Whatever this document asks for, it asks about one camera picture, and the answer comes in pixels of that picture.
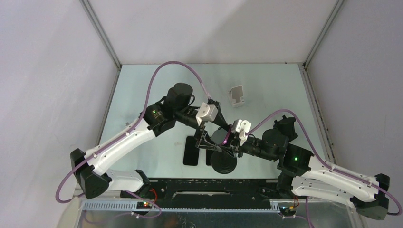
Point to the black round-base phone stand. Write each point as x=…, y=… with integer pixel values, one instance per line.
x=224, y=157

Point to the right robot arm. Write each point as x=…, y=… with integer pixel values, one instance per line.
x=304, y=174

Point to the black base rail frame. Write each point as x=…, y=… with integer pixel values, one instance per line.
x=185, y=193

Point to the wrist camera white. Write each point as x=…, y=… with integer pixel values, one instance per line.
x=206, y=113
x=241, y=128

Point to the controller board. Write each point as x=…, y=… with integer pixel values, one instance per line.
x=144, y=205
x=288, y=210

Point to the white folding phone stand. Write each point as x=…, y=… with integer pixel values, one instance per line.
x=236, y=96

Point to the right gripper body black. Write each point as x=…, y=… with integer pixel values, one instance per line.
x=246, y=148

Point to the left controller board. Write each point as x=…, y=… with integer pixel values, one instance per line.
x=144, y=205

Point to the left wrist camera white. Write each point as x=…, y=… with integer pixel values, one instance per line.
x=206, y=113

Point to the black wedge phone stand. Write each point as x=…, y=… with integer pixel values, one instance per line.
x=286, y=126

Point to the right controller board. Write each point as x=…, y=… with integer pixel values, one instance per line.
x=288, y=210

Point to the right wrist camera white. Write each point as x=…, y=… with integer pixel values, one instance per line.
x=241, y=128

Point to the black phone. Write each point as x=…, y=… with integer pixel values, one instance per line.
x=208, y=157
x=191, y=152

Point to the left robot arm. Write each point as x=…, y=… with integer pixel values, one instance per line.
x=92, y=169

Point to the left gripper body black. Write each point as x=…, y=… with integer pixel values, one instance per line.
x=217, y=104

